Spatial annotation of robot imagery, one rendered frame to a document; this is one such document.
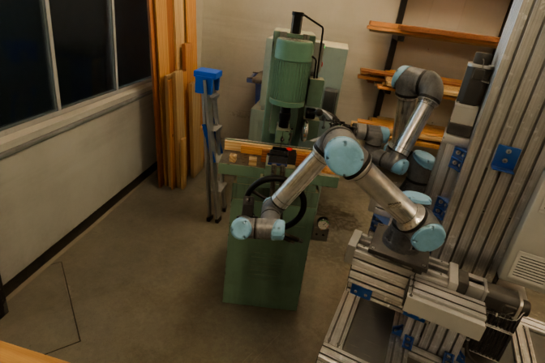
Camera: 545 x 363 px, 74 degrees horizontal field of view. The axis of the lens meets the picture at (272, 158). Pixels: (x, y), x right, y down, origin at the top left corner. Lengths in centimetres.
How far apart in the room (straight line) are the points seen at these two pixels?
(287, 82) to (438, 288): 106
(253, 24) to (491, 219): 324
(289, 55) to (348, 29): 245
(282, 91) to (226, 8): 265
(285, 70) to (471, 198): 95
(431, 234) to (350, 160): 39
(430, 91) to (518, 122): 38
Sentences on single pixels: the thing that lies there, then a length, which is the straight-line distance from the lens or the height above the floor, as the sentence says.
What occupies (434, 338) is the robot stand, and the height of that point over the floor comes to 32.
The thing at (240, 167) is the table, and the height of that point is 89.
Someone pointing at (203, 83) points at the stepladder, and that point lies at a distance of 257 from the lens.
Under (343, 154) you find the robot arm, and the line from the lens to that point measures 114.
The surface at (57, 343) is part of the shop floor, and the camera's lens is 226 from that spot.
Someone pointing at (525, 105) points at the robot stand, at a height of 143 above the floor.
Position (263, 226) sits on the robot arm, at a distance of 131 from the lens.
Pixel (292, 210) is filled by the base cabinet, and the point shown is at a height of 68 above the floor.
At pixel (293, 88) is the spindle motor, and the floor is 129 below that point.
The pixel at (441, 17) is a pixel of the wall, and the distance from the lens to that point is 423.
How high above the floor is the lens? 166
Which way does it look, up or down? 23 degrees down
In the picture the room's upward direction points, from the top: 7 degrees clockwise
